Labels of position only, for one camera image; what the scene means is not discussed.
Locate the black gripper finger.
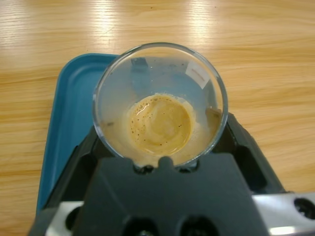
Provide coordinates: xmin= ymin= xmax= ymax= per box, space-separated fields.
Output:
xmin=40 ymin=124 xmax=111 ymax=212
xmin=210 ymin=114 xmax=287 ymax=197

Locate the clear glass cup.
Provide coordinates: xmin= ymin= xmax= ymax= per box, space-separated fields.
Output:
xmin=92 ymin=42 xmax=228 ymax=169

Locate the brown espresso coffee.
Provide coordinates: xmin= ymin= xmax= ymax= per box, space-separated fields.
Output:
xmin=104 ymin=92 xmax=217 ymax=165

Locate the teal plastic tray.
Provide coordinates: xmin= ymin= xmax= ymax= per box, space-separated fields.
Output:
xmin=36 ymin=53 xmax=119 ymax=218

